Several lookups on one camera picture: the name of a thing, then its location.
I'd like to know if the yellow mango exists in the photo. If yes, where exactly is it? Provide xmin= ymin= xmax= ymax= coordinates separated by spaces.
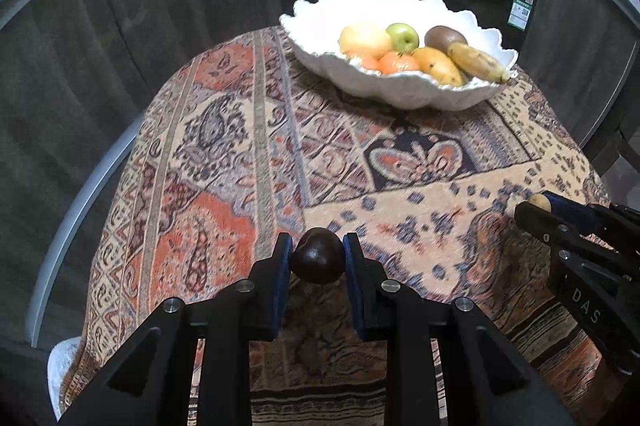
xmin=412 ymin=47 xmax=466 ymax=86

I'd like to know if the white scalloped bowl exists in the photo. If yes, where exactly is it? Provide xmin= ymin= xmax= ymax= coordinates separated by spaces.
xmin=279 ymin=0 xmax=519 ymax=111

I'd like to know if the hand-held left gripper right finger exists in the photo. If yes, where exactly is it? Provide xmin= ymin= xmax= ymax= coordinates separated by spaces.
xmin=342 ymin=233 xmax=576 ymax=426

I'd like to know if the patterned paisley tablecloth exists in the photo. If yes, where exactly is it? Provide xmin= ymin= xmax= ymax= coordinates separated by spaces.
xmin=60 ymin=23 xmax=621 ymax=426

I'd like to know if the dark plum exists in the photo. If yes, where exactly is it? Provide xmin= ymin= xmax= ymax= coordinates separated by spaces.
xmin=291 ymin=228 xmax=346 ymax=285

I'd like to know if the orange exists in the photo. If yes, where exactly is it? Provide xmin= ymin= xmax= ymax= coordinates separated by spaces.
xmin=350 ymin=50 xmax=383 ymax=71
xmin=377 ymin=52 xmax=422 ymax=75

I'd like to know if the yellow pear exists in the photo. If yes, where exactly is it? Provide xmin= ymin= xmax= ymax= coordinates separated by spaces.
xmin=339 ymin=23 xmax=393 ymax=56

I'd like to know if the brown coconut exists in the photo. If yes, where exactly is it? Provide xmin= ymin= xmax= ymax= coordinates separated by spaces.
xmin=424 ymin=26 xmax=469 ymax=51

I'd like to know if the banana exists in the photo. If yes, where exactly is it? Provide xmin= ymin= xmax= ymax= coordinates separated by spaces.
xmin=446 ymin=42 xmax=512 ymax=84

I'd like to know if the dark wooden chair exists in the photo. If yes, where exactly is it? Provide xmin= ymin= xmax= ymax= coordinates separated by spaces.
xmin=597 ymin=126 xmax=640 ymax=179

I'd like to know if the grey cabinet plinth strip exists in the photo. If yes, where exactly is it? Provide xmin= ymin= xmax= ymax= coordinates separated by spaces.
xmin=25 ymin=111 xmax=151 ymax=349

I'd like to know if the green white label sticker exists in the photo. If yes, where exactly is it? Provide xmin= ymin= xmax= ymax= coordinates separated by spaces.
xmin=509 ymin=0 xmax=535 ymax=27

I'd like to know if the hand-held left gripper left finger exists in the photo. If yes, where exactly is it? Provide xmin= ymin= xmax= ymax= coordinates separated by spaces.
xmin=57 ymin=233 xmax=293 ymax=426

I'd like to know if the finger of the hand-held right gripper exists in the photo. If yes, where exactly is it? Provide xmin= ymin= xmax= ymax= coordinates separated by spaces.
xmin=542 ymin=191 xmax=640 ymax=251
xmin=514 ymin=202 xmax=618 ymax=257

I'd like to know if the white round object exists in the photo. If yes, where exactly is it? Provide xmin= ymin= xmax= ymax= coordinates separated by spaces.
xmin=47 ymin=338 xmax=83 ymax=419

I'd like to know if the green apple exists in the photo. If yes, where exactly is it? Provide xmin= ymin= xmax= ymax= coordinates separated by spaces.
xmin=385 ymin=23 xmax=420 ymax=54

